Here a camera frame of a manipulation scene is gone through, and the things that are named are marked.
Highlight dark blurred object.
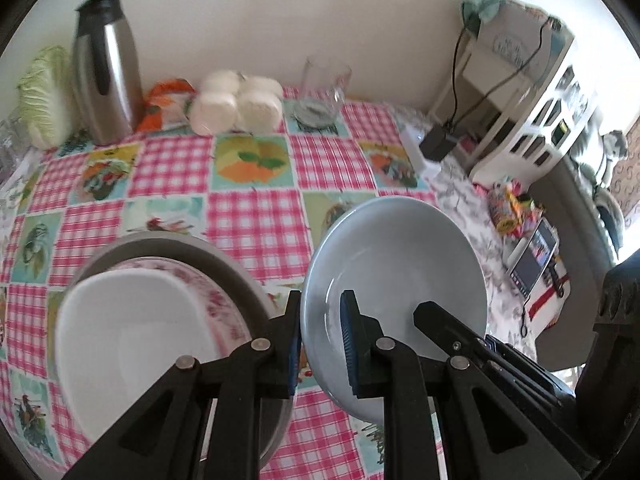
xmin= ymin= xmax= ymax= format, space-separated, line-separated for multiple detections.
xmin=575 ymin=259 xmax=640 ymax=480

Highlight white power strip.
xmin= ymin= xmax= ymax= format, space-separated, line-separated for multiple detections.
xmin=400 ymin=125 xmax=443 ymax=177

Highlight grey plush dog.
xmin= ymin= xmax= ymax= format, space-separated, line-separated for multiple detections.
xmin=597 ymin=129 xmax=631 ymax=186

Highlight small black tool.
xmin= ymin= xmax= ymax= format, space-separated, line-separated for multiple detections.
xmin=546 ymin=257 xmax=568 ymax=297

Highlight smartphone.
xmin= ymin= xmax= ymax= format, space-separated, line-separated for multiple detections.
xmin=507 ymin=217 xmax=559 ymax=297

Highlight round floral rim plate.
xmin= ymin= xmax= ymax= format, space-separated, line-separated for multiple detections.
xmin=112 ymin=256 xmax=253 ymax=356

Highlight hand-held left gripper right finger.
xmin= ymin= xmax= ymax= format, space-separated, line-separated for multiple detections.
xmin=340 ymin=289 xmax=571 ymax=480

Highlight black charger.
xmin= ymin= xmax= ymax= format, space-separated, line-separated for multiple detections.
xmin=419 ymin=126 xmax=463 ymax=162

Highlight stainless steel basin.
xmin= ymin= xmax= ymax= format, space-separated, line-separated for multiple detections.
xmin=75 ymin=232 xmax=296 ymax=466

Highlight beige red-striped towel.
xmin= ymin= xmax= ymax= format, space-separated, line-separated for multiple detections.
xmin=520 ymin=255 xmax=573 ymax=331

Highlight bag of white steamed buns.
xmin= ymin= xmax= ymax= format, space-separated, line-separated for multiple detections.
xmin=189 ymin=70 xmax=285 ymax=137

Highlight light blue bowl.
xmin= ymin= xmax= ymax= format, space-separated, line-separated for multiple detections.
xmin=301 ymin=196 xmax=488 ymax=423

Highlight white square plate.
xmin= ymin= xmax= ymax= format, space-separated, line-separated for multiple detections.
xmin=54 ymin=267 xmax=252 ymax=443

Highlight clear glass cup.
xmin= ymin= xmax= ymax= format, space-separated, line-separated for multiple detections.
xmin=0 ymin=115 xmax=26 ymax=176

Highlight stainless steel thermos jug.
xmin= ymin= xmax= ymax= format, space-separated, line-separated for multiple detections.
xmin=71 ymin=0 xmax=146 ymax=147

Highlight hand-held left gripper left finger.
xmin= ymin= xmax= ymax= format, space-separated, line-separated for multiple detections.
xmin=62 ymin=289 xmax=304 ymax=480

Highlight yellow snack pack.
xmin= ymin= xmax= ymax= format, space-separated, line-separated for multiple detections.
xmin=487 ymin=180 xmax=543 ymax=236

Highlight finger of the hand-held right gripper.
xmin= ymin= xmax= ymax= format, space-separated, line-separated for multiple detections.
xmin=414 ymin=301 xmax=488 ymax=358

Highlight napa cabbage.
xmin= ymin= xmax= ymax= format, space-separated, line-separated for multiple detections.
xmin=17 ymin=45 xmax=76 ymax=151

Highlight grey sofa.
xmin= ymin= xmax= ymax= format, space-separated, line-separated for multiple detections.
xmin=530 ymin=125 xmax=640 ymax=366

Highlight orange snack packet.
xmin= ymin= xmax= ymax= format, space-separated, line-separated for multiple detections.
xmin=137 ymin=79 xmax=196 ymax=133

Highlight clear glass mug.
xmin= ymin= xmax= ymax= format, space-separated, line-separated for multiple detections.
xmin=292 ymin=55 xmax=352 ymax=128

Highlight white shelf unit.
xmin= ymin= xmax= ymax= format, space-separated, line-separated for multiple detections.
xmin=430 ymin=2 xmax=601 ymax=183

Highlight teal cloth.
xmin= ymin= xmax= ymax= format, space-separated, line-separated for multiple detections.
xmin=461 ymin=0 xmax=503 ymax=23

